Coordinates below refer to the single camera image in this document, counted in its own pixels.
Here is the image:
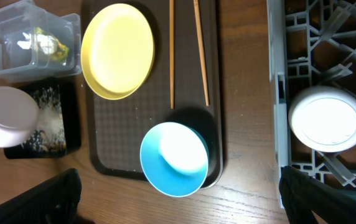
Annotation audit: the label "white cup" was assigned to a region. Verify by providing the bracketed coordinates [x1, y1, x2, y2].
[288, 86, 356, 153]

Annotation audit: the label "wooden chopstick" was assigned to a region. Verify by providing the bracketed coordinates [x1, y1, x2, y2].
[169, 0, 174, 109]
[194, 0, 210, 106]

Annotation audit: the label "light blue bowl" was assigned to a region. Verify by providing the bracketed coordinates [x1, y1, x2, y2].
[139, 122, 209, 198]

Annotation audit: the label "white tissue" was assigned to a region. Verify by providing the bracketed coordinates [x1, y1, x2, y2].
[17, 32, 58, 55]

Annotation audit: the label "white bowl with crumbs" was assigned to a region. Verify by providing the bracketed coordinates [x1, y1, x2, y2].
[0, 86, 39, 147]

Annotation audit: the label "dark brown serving tray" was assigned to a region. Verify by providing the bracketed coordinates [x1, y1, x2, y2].
[86, 0, 223, 188]

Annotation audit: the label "spilled rice and nuts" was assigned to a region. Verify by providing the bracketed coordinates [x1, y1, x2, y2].
[20, 86, 67, 156]

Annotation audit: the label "clear plastic bin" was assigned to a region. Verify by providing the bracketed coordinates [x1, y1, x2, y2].
[0, 1, 82, 83]

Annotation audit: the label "yellow round plate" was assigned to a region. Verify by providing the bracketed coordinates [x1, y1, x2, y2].
[81, 3, 155, 100]

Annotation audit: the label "grey dishwasher rack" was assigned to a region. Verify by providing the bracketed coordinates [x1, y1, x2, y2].
[267, 0, 356, 199]

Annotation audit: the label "black plastic tray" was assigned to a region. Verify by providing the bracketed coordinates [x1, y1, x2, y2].
[4, 78, 81, 159]

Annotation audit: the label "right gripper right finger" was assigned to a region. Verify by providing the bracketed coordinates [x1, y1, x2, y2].
[279, 166, 356, 223]

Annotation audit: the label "green orange snack wrapper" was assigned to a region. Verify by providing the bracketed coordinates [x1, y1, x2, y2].
[35, 27, 70, 65]

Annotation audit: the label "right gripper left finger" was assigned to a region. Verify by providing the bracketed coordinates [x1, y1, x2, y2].
[0, 168, 82, 223]

